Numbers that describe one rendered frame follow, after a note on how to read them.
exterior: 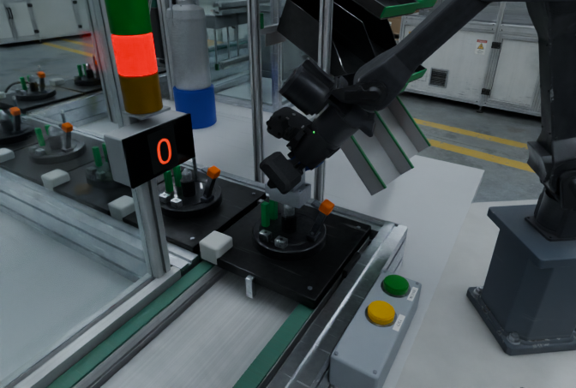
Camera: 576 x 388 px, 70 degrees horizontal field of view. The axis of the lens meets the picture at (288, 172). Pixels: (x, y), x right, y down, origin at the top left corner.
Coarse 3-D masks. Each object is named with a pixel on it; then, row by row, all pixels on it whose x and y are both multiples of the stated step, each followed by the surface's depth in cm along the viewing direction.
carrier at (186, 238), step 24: (168, 192) 90; (192, 192) 88; (216, 192) 90; (240, 192) 94; (264, 192) 94; (168, 216) 85; (192, 216) 84; (216, 216) 85; (240, 216) 87; (168, 240) 79; (192, 240) 78
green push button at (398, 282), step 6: (390, 276) 69; (396, 276) 69; (384, 282) 68; (390, 282) 67; (396, 282) 67; (402, 282) 67; (384, 288) 68; (390, 288) 66; (396, 288) 66; (402, 288) 66; (396, 294) 66; (402, 294) 66
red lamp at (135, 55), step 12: (120, 36) 50; (132, 36) 50; (144, 36) 51; (120, 48) 51; (132, 48) 51; (144, 48) 51; (120, 60) 51; (132, 60) 51; (144, 60) 52; (156, 60) 54; (120, 72) 52; (132, 72) 52; (144, 72) 52
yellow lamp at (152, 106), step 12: (156, 72) 55; (120, 84) 54; (132, 84) 52; (144, 84) 53; (156, 84) 54; (132, 96) 53; (144, 96) 53; (156, 96) 55; (132, 108) 54; (144, 108) 54; (156, 108) 55
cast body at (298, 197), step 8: (304, 168) 73; (304, 176) 73; (304, 184) 73; (272, 192) 73; (288, 192) 71; (296, 192) 71; (304, 192) 72; (280, 200) 73; (288, 200) 72; (296, 200) 71; (304, 200) 73
